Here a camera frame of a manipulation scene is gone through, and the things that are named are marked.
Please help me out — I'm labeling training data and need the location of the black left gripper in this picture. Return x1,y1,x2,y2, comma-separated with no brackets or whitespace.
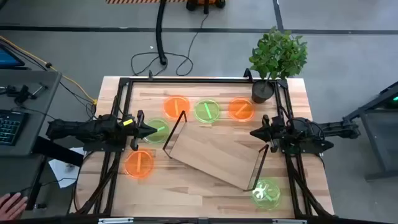
123,110,158,152

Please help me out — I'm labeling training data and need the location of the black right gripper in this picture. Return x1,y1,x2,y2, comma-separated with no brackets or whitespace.
250,114,285,153

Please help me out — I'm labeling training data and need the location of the translucent orange plastic plate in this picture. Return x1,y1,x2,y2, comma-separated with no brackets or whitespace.
228,96,255,122
123,149,155,179
162,95,191,121

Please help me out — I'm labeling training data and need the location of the translucent green plastic plate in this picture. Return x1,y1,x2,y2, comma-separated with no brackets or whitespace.
143,118,171,145
250,177,282,210
193,98,221,124

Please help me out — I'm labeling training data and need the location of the wooden shelf with black legs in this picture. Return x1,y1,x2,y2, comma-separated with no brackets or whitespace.
162,110,270,192

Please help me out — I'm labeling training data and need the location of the green potted plant, black pot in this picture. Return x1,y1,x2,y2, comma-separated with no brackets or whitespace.
248,26,308,105

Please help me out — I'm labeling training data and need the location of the white paper sheet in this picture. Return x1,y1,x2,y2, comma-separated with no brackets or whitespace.
48,147,85,189

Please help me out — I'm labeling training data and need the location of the grey metal side table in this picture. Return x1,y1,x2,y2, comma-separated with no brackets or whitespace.
343,80,398,182

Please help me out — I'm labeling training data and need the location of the grey side desk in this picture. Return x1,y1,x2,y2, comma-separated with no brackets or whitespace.
0,70,63,156

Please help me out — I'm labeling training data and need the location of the black clamp tool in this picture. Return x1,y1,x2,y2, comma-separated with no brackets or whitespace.
0,82,49,105

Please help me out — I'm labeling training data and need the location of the black keyboard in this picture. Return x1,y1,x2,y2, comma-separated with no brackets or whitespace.
0,109,28,146

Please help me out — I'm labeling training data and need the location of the orange and black cart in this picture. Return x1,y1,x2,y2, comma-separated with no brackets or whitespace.
185,0,226,15

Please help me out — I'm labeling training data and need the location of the person's hand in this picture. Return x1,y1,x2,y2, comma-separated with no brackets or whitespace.
0,192,28,221

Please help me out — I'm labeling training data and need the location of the laptop with blue screen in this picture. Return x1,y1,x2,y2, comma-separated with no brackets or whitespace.
0,43,25,70

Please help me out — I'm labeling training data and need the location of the black metal table frame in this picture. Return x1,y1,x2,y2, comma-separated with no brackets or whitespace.
70,76,335,218

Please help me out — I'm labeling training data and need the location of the silver metal bracket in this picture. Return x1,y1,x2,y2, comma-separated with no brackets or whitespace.
98,218,135,224
272,218,308,224

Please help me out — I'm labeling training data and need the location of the yellow cable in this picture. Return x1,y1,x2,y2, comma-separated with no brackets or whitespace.
0,35,99,106

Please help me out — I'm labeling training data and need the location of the thin black cable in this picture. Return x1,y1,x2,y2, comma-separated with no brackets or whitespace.
130,14,210,77

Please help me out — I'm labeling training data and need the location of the thick black hose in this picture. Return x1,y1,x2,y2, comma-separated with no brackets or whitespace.
155,0,169,66

